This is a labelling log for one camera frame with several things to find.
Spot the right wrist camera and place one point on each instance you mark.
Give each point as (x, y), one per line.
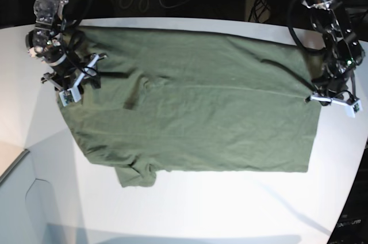
(69, 96)

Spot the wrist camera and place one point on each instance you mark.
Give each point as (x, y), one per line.
(353, 108)
(69, 96)

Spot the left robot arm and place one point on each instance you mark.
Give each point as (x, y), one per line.
(342, 52)

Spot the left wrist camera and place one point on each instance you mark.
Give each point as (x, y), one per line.
(353, 108)

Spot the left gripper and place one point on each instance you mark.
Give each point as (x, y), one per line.
(335, 91)

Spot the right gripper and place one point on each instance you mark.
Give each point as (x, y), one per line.
(70, 69)

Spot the olive green t-shirt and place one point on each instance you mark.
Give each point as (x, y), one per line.
(192, 101)

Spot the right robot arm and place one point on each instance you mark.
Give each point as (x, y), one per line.
(55, 40)

